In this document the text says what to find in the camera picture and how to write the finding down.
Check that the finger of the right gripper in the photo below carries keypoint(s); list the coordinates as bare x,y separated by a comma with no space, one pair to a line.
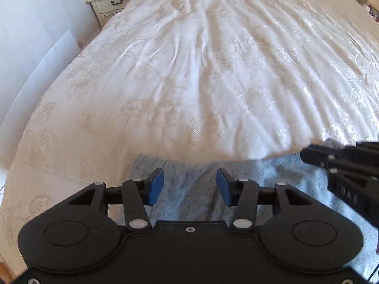
322,156

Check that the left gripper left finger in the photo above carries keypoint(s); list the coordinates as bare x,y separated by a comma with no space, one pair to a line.
137,194

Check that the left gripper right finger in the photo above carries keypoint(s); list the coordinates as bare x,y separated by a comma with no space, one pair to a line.
243,195

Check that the grey sweat pants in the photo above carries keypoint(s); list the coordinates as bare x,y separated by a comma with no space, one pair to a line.
190,194

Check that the cream embroidered bedspread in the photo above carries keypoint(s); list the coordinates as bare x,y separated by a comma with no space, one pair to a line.
196,81

